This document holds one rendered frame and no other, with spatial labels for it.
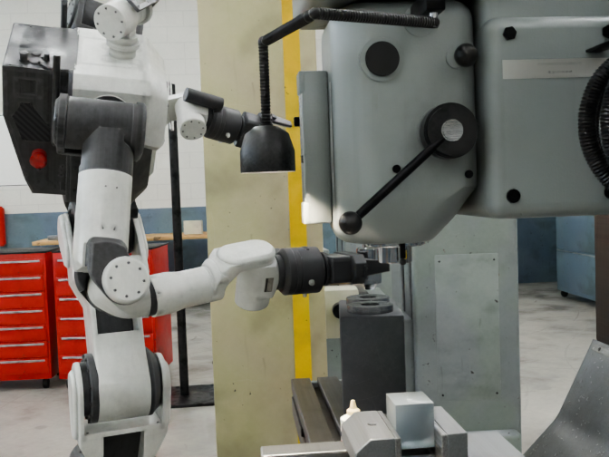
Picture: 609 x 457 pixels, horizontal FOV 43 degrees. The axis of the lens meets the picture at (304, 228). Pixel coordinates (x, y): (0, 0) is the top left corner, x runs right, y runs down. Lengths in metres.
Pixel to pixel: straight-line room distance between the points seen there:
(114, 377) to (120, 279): 0.39
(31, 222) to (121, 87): 8.96
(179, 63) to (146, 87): 8.76
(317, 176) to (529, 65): 0.31
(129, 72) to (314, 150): 0.54
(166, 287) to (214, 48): 1.64
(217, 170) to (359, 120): 1.82
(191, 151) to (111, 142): 8.77
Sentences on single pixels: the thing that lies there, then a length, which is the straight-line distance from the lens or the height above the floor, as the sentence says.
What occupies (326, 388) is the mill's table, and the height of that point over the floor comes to 0.96.
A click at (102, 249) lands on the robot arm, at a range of 1.28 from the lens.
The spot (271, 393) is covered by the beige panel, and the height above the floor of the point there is 0.64.
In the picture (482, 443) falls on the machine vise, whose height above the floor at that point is 1.03.
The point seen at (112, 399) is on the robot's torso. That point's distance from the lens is 1.62.
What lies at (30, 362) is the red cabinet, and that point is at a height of 0.21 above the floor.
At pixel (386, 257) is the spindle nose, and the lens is 1.09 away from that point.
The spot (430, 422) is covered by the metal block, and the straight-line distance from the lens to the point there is 1.06.
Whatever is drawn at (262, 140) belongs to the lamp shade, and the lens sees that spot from 0.98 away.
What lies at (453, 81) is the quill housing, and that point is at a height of 1.52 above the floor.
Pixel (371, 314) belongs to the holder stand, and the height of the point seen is 1.15.
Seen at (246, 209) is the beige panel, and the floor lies 1.32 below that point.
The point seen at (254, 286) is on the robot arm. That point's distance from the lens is 1.40.
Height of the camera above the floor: 1.39
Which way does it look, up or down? 3 degrees down
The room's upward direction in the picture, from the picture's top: 2 degrees counter-clockwise
